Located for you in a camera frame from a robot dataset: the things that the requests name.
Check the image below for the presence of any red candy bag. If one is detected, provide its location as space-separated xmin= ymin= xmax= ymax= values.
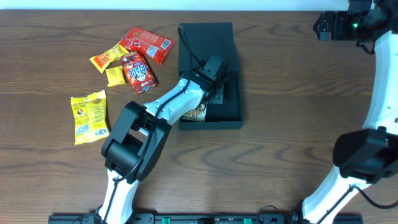
xmin=119 ymin=27 xmax=175 ymax=64

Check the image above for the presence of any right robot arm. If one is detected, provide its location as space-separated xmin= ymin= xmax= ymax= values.
xmin=289 ymin=0 xmax=397 ymax=223

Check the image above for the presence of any black gift box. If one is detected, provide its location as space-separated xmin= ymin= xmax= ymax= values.
xmin=178 ymin=22 xmax=243 ymax=131

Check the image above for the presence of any red Hello Panda box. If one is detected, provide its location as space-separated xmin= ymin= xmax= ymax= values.
xmin=119 ymin=51 xmax=159 ymax=95

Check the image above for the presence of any orange yellow candy wrapper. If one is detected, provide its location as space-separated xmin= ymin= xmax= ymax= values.
xmin=90 ymin=44 xmax=129 ymax=73

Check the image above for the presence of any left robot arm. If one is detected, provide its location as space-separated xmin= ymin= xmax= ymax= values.
xmin=98 ymin=68 xmax=229 ymax=223

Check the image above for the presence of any yellow snack bag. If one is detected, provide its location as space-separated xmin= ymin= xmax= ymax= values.
xmin=70 ymin=90 xmax=109 ymax=145

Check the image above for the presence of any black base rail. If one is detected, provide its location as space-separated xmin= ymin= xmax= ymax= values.
xmin=47 ymin=213 xmax=364 ymax=224

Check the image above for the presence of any brown Pocky box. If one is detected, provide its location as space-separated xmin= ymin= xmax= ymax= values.
xmin=182 ymin=104 xmax=206 ymax=122

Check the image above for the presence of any small yellow snack packet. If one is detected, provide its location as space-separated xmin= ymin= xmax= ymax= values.
xmin=105 ymin=66 xmax=126 ymax=87

